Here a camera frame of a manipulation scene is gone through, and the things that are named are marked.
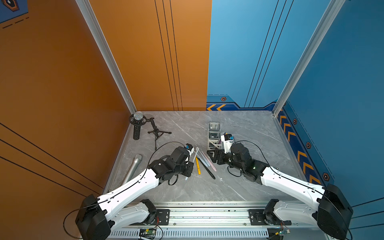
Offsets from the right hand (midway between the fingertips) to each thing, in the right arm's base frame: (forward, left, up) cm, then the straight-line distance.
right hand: (211, 151), depth 78 cm
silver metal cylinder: (+1, +44, -13) cm, 46 cm away
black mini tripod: (+21, +35, -11) cm, 42 cm away
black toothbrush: (-2, +1, -17) cm, 17 cm away
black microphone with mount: (+17, +41, +7) cm, 45 cm away
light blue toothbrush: (+6, +7, -16) cm, 19 cm away
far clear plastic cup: (+27, -4, -11) cm, 30 cm away
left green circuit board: (-33, +31, -20) cm, 49 cm away
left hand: (-4, +10, -5) cm, 12 cm away
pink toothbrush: (-8, +1, +3) cm, 8 cm away
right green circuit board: (-33, -32, -18) cm, 50 cm away
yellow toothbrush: (0, +7, -17) cm, 19 cm away
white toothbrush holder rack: (+9, -3, -7) cm, 12 cm away
